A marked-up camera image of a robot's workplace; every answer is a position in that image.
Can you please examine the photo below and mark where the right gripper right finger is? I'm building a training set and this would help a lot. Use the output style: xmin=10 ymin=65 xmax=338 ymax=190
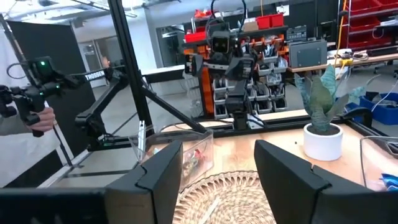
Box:
xmin=254 ymin=139 xmax=398 ymax=224

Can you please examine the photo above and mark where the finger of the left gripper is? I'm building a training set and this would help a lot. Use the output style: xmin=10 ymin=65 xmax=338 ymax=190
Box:
xmin=185 ymin=54 xmax=205 ymax=78
xmin=225 ymin=54 xmax=256 ymax=82

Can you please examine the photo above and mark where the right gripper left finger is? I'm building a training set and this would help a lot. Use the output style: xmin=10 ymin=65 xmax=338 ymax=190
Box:
xmin=104 ymin=139 xmax=184 ymax=224

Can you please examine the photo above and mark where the green and red granola packet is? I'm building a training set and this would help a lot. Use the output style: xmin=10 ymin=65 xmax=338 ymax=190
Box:
xmin=182 ymin=157 xmax=203 ymax=180

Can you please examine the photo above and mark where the blue and white granola packet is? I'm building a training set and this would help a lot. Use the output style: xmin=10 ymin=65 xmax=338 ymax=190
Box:
xmin=379 ymin=173 xmax=398 ymax=192

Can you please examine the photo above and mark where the red storage bin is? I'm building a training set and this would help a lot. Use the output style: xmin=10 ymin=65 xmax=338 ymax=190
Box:
xmin=185 ymin=30 xmax=208 ymax=44
xmin=256 ymin=14 xmax=271 ymax=30
xmin=270 ymin=14 xmax=285 ymax=29

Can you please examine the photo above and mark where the orange black parts-bin shelf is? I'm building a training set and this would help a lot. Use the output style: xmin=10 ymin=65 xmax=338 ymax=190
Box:
xmin=183 ymin=24 xmax=290 ymax=121

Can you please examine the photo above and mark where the white table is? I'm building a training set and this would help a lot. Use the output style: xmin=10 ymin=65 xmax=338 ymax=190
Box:
xmin=141 ymin=64 xmax=187 ymax=84

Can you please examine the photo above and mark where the small cardboard box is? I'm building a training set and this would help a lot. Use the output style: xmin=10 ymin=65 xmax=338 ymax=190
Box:
xmin=244 ymin=18 xmax=259 ymax=32

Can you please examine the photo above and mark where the white plant pot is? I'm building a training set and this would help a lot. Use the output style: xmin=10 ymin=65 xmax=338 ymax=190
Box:
xmin=303 ymin=123 xmax=344 ymax=162

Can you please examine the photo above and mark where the black box with white print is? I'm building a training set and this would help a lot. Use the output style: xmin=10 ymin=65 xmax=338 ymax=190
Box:
xmin=285 ymin=24 xmax=308 ymax=42

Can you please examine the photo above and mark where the grey equipment case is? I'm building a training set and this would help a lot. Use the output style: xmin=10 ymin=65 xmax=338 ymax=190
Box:
xmin=289 ymin=40 xmax=329 ymax=68

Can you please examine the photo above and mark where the round woven straw mat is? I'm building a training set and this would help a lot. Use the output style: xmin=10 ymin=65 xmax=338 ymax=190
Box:
xmin=172 ymin=170 xmax=277 ymax=224

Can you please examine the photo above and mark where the clear plastic bin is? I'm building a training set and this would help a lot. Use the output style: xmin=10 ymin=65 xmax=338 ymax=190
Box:
xmin=359 ymin=136 xmax=398 ymax=192
xmin=129 ymin=119 xmax=215 ymax=190

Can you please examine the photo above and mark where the green snake plant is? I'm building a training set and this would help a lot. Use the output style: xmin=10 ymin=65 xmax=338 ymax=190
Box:
xmin=294 ymin=63 xmax=366 ymax=133

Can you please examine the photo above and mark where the person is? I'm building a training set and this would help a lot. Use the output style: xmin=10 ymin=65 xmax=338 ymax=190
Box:
xmin=99 ymin=55 xmax=112 ymax=70

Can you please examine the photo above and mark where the black chair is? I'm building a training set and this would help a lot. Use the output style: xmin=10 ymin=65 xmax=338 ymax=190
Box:
xmin=340 ymin=107 xmax=374 ymax=128

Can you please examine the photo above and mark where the blue plastic tote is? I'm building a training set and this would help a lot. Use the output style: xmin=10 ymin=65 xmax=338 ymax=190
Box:
xmin=345 ymin=92 xmax=398 ymax=126

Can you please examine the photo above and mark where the wooden workbench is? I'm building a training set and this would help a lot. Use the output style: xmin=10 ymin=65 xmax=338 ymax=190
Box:
xmin=287 ymin=52 xmax=398 ymax=74

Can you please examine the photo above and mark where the black screen panel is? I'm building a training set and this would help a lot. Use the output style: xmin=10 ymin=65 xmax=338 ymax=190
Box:
xmin=4 ymin=20 xmax=98 ymax=189

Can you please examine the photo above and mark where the person's hand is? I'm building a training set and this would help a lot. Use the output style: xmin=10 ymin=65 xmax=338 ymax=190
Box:
xmin=26 ymin=106 xmax=57 ymax=133

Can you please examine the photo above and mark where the red metal shelving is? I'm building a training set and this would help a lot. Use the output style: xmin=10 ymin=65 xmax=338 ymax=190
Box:
xmin=337 ymin=0 xmax=398 ymax=50

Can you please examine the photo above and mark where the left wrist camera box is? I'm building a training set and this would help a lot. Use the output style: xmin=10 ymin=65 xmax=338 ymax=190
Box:
xmin=210 ymin=30 xmax=231 ymax=54

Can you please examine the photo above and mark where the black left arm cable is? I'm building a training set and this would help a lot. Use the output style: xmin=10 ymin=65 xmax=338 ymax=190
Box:
xmin=206 ymin=0 xmax=248 ymax=35

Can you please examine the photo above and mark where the black diagonal frame brace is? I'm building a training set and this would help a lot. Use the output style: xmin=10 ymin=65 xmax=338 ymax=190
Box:
xmin=141 ymin=86 xmax=208 ymax=134

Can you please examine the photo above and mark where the black table edge rail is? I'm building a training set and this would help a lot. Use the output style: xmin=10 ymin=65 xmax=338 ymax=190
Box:
xmin=161 ymin=114 xmax=374 ymax=139

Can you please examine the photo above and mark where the black frame post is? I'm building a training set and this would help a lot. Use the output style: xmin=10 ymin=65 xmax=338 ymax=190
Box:
xmin=107 ymin=0 xmax=155 ymax=139

